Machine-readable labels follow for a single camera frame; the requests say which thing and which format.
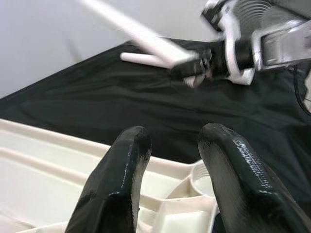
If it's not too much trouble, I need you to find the white plastic table leg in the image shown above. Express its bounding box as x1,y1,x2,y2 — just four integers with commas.
120,52,171,68
79,0,202,88

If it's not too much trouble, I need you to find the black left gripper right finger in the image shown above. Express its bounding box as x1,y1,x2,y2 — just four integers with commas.
197,122,311,233

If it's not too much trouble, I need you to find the black table cloth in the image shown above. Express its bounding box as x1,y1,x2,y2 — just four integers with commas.
0,36,311,204

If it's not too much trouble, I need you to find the white standing fan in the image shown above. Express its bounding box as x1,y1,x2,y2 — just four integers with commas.
234,0,275,17

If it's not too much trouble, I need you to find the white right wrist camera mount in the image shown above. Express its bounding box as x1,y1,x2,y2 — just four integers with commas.
201,0,256,85

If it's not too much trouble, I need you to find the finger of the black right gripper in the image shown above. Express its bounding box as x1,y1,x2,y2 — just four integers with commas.
170,59,206,82
186,47,212,59

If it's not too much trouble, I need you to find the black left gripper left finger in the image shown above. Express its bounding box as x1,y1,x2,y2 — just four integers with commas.
65,125,153,233

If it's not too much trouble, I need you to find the white plastic table top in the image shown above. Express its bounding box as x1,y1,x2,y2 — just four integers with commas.
0,118,219,233

